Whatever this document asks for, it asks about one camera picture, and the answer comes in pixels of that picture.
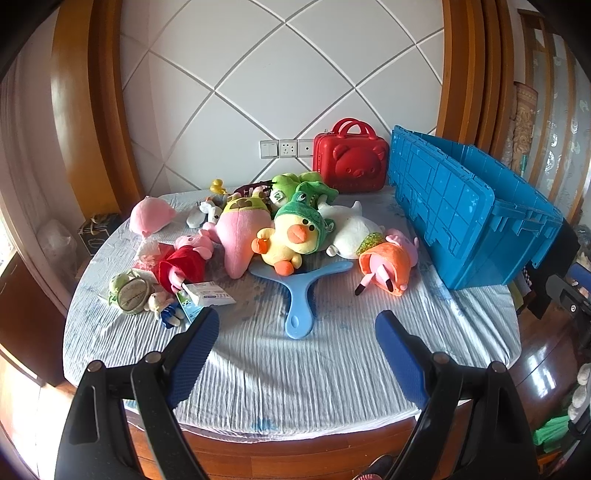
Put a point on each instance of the blue green milk carton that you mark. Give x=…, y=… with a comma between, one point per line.
x=189, y=308

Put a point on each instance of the yellow rubber duck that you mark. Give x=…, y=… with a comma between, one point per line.
x=217, y=186

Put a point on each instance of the clear plastic bag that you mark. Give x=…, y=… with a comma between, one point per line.
x=55, y=244

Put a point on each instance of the yellow duck plush green hat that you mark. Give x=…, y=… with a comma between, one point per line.
x=288, y=240

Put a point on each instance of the white cardboard box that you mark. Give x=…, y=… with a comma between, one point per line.
x=210, y=294

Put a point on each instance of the small green frog toy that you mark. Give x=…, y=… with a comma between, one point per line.
x=117, y=286

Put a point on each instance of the pink pig plush red dress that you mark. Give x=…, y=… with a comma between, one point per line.
x=182, y=265

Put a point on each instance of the white wall switch panel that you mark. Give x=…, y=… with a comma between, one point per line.
x=269, y=149

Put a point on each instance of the small beige bear plush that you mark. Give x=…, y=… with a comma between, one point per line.
x=158, y=301

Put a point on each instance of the wooden bed base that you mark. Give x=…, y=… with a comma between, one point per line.
x=277, y=457

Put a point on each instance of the pink pig plush orange dress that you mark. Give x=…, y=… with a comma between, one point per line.
x=388, y=263

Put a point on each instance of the blue plastic crate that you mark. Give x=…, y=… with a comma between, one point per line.
x=461, y=207

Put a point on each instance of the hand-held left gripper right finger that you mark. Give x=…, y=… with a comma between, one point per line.
x=401, y=364

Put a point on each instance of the red bear suitcase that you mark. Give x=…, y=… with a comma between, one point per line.
x=351, y=161

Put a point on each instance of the small white unicorn plush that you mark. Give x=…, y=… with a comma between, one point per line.
x=212, y=211

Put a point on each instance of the black gift box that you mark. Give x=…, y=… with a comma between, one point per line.
x=98, y=233

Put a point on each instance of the tape roll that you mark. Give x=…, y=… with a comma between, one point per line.
x=134, y=297

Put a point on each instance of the white seal plush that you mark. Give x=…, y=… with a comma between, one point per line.
x=353, y=228

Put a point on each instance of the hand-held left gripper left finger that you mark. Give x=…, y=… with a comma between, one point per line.
x=194, y=355

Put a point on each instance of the green frog plush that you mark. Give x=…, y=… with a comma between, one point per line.
x=288, y=184

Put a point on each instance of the green cloth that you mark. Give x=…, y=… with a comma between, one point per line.
x=551, y=434

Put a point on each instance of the red tissue pack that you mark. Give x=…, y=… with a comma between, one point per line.
x=147, y=258

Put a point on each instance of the pink round plush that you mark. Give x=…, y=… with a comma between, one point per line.
x=150, y=214

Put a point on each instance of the dark shoe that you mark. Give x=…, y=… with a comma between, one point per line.
x=376, y=466

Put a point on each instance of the pink starfish plush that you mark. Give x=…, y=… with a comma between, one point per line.
x=238, y=240

